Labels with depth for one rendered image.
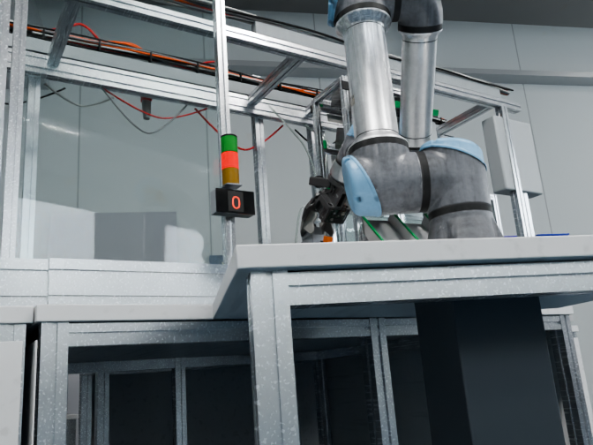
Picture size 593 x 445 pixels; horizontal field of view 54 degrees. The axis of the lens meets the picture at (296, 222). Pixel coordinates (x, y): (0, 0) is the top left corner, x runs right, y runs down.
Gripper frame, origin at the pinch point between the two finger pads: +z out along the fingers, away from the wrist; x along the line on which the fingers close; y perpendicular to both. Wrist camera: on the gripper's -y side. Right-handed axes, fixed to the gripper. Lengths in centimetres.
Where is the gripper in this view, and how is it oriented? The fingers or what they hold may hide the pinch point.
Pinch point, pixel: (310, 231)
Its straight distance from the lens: 167.5
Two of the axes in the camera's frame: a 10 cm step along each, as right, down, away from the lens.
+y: 3.7, 6.1, -7.0
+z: -3.6, 7.9, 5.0
